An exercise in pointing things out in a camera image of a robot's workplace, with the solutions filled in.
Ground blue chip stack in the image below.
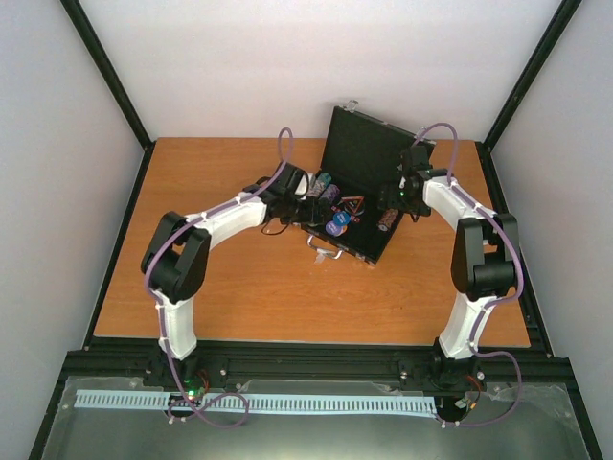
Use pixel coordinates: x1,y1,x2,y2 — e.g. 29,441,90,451
315,172,331,188

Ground black poker set case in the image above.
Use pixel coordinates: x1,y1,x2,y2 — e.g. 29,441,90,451
301,105,435,265

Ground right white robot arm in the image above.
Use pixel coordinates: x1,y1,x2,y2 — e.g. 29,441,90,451
378,146,524,389

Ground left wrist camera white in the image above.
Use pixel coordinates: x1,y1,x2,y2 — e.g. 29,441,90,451
294,172,312,196

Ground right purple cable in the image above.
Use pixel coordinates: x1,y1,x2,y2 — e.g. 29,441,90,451
411,122,524,428

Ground triangular all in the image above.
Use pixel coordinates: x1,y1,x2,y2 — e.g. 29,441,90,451
339,195,365,216

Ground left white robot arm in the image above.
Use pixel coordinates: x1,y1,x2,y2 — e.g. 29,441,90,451
141,162,332,386

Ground light blue slotted cable duct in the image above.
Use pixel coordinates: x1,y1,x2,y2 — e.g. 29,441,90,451
74,389,436,418

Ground blue small blind button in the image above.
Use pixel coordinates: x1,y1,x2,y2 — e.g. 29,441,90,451
332,211,352,227

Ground orange big blind button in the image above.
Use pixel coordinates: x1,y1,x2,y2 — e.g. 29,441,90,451
326,221,343,237

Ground black aluminium frame rail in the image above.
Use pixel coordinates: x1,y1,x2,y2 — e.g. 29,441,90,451
57,338,579,396

